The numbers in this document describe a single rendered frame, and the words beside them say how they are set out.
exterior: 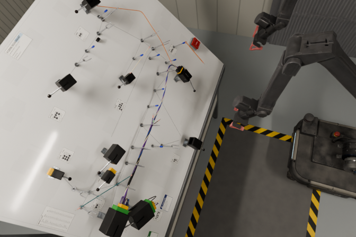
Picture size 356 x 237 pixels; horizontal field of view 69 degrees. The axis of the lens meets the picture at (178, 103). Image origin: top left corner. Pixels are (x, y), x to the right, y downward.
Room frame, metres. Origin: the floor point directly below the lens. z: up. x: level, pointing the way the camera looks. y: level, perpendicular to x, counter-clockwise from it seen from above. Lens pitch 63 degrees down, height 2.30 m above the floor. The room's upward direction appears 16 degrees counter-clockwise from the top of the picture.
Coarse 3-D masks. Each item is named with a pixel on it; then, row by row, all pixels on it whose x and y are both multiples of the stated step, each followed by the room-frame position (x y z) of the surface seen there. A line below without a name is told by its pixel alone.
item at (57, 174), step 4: (56, 168) 0.36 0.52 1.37; (52, 172) 0.32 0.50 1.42; (56, 172) 0.32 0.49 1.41; (60, 172) 0.32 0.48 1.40; (64, 172) 0.32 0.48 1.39; (48, 176) 0.33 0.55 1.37; (52, 176) 0.31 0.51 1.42; (56, 176) 0.31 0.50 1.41; (60, 176) 0.31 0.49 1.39; (64, 176) 0.31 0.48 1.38
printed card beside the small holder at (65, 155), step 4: (64, 148) 0.43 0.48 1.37; (60, 152) 0.41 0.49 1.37; (64, 152) 0.41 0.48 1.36; (68, 152) 0.41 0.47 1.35; (72, 152) 0.41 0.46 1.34; (60, 156) 0.40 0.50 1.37; (64, 156) 0.40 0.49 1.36; (68, 156) 0.40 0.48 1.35; (72, 156) 0.40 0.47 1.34; (64, 160) 0.38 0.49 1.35; (68, 160) 0.38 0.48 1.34
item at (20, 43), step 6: (18, 36) 0.79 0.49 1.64; (24, 36) 0.80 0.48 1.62; (12, 42) 0.77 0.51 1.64; (18, 42) 0.77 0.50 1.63; (24, 42) 0.78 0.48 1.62; (30, 42) 0.78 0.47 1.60; (6, 48) 0.74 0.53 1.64; (12, 48) 0.75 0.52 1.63; (18, 48) 0.75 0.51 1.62; (24, 48) 0.76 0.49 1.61; (12, 54) 0.73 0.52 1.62; (18, 54) 0.73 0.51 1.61
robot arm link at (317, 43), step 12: (300, 36) 0.42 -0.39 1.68; (312, 36) 0.40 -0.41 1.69; (324, 36) 0.38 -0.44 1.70; (336, 36) 0.37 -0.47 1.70; (288, 48) 0.40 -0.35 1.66; (300, 48) 0.38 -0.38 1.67; (312, 48) 0.36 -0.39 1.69; (324, 48) 0.34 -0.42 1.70; (336, 48) 0.34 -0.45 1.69; (312, 60) 0.34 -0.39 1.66; (324, 60) 0.33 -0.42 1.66; (336, 60) 0.31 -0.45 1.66; (348, 60) 0.32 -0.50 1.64; (336, 72) 0.30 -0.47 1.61; (348, 72) 0.29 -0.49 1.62; (348, 84) 0.28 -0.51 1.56
